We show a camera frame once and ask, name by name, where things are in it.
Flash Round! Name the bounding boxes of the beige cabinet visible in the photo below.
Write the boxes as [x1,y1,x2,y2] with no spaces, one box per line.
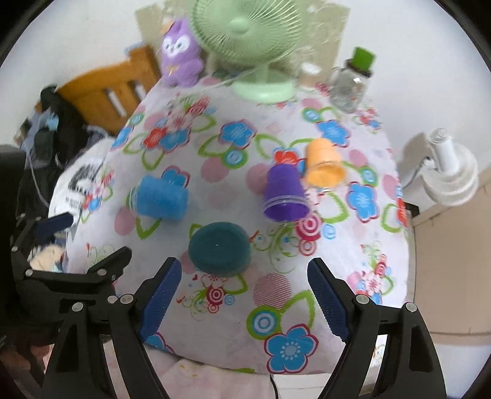
[407,192,491,339]

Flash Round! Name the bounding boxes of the floral tablecloth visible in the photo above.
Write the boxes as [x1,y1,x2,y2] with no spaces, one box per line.
[48,75,413,375]

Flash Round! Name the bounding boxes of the white printed cloth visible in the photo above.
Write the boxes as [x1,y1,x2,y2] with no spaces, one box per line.
[48,140,116,246]

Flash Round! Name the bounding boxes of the blue cup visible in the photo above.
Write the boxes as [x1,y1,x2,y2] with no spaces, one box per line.
[128,175,189,222]

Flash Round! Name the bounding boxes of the orange cup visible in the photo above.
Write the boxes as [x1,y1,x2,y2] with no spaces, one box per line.
[304,138,346,189]

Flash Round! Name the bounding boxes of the purple cup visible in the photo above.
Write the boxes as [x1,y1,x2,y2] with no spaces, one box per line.
[263,164,309,223]

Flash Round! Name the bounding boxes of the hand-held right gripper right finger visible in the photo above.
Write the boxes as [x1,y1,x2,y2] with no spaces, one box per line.
[307,258,447,399]

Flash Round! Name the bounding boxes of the wooden chair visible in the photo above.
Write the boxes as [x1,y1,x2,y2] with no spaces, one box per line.
[36,44,162,137]

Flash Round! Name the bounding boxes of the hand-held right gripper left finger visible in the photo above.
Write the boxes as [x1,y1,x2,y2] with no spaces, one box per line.
[41,257,183,399]

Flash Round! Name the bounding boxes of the pale pink cloth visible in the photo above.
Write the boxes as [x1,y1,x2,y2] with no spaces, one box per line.
[100,334,277,399]

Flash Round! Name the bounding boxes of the black clothes pile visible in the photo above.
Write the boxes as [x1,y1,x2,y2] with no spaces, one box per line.
[15,86,112,215]

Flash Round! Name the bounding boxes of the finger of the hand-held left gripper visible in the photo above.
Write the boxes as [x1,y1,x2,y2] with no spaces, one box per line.
[11,213,75,269]
[24,246,132,288]

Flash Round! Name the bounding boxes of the small clear glass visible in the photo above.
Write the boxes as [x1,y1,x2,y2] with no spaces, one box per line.
[297,61,323,93]

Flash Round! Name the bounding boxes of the glass jar with green lid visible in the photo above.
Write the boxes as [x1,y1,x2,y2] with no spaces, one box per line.
[330,46,377,114]

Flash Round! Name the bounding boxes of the teal cup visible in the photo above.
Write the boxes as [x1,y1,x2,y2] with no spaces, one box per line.
[188,223,252,278]

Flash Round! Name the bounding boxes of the purple owl plush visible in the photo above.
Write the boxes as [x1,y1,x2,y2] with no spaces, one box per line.
[159,19,204,88]

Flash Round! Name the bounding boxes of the green desk fan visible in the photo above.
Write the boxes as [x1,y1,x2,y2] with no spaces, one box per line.
[191,0,304,103]

